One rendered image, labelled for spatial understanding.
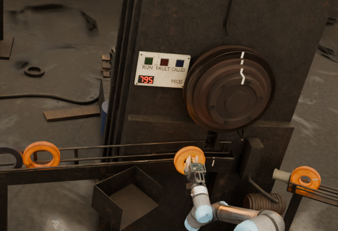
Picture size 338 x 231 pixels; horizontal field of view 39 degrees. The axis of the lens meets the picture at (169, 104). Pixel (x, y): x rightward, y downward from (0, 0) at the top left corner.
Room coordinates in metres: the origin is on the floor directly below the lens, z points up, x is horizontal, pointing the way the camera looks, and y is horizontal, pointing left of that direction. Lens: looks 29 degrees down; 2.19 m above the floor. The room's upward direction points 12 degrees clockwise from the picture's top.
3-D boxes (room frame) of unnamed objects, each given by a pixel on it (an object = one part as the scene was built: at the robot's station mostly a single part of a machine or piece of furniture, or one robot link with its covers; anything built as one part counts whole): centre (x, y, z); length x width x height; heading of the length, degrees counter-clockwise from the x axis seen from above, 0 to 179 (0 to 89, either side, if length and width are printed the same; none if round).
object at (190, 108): (2.17, -0.29, 1.11); 0.47 x 0.06 x 0.47; 107
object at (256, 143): (2.25, -0.51, 0.68); 0.11 x 0.08 x 0.24; 17
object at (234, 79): (2.08, -0.32, 1.11); 0.28 x 0.06 x 0.28; 107
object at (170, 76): (2.18, 0.07, 1.15); 0.26 x 0.02 x 0.18; 107
